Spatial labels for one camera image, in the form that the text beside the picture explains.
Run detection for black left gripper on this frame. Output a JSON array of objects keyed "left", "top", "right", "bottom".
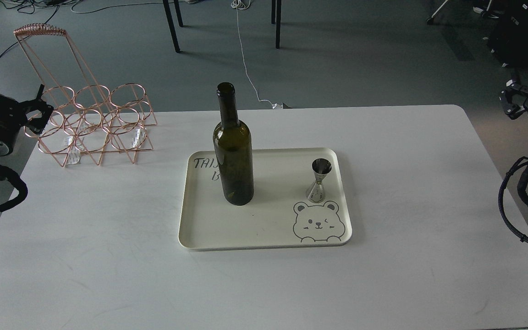
[{"left": 0, "top": 84, "right": 55, "bottom": 143}]

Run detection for dark green wine bottle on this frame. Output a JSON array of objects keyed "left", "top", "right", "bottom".
[{"left": 212, "top": 82, "right": 255, "bottom": 205}]

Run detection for steel double jigger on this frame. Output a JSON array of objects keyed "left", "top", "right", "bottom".
[{"left": 306, "top": 158, "right": 332, "bottom": 203}]

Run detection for black table legs left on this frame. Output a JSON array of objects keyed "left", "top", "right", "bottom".
[{"left": 162, "top": 0, "right": 184, "bottom": 54}]

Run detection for black table legs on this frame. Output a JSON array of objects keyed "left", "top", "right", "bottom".
[
  {"left": 162, "top": 0, "right": 184, "bottom": 54},
  {"left": 271, "top": 0, "right": 282, "bottom": 50}
]

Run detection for black table legs right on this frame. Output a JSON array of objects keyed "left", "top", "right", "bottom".
[{"left": 271, "top": 0, "right": 282, "bottom": 50}]

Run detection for cream bear serving tray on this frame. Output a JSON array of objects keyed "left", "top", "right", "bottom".
[{"left": 178, "top": 148, "right": 352, "bottom": 250}]

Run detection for copper wire wine rack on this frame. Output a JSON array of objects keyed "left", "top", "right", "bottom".
[{"left": 13, "top": 23, "right": 158, "bottom": 167}]

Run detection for black braided right cable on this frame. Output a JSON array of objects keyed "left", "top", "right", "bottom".
[{"left": 498, "top": 156, "right": 528, "bottom": 254}]

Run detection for black floor cables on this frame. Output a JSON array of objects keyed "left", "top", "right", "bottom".
[{"left": 0, "top": 0, "right": 164, "bottom": 14}]

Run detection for white floor cable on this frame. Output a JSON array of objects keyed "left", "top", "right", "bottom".
[{"left": 230, "top": 0, "right": 284, "bottom": 110}]

